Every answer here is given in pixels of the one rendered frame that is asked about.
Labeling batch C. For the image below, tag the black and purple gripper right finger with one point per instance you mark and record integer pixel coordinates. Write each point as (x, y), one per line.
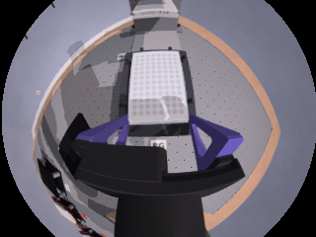
(224, 141)

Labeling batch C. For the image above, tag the grey metal plate hotel rack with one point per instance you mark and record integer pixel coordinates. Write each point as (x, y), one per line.
(156, 33)

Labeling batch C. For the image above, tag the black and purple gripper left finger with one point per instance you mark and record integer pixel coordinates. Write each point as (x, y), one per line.
(101, 133)

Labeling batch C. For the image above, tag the dark grey raised platform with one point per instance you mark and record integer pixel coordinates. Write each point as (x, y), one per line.
(161, 129)

